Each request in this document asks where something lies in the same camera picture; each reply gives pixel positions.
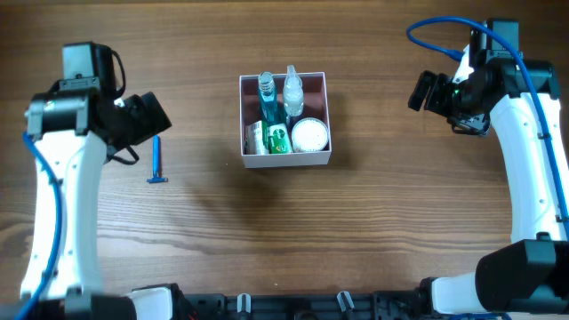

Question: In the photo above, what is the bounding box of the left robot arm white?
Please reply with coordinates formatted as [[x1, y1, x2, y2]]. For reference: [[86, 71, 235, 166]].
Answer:
[[3, 87, 172, 319]]

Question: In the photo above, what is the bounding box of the cotton buds round container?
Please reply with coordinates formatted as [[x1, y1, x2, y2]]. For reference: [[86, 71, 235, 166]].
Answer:
[[292, 117, 329, 153]]

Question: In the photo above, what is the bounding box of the white cardboard box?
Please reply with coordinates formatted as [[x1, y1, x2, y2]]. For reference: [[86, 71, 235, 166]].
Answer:
[[238, 72, 333, 169]]

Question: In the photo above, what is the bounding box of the green white small carton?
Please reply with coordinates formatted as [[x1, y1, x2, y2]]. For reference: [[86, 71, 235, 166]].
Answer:
[[268, 124, 293, 154]]

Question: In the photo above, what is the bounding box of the clear purple soap bottle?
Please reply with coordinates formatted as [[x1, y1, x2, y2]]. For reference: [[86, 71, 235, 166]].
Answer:
[[283, 65, 304, 117]]

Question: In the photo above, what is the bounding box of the black mounting rail base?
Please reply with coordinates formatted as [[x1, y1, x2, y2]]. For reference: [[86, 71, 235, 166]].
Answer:
[[177, 291, 512, 320]]

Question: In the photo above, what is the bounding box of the blue disposable razor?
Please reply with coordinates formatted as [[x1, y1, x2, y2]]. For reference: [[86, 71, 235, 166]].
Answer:
[[147, 135, 168, 184]]

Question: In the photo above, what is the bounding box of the teal liquid bottle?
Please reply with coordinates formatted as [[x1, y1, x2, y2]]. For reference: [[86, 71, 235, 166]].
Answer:
[[258, 71, 285, 126]]

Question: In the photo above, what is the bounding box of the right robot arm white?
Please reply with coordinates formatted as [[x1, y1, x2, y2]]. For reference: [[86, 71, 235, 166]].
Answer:
[[409, 58, 568, 316]]

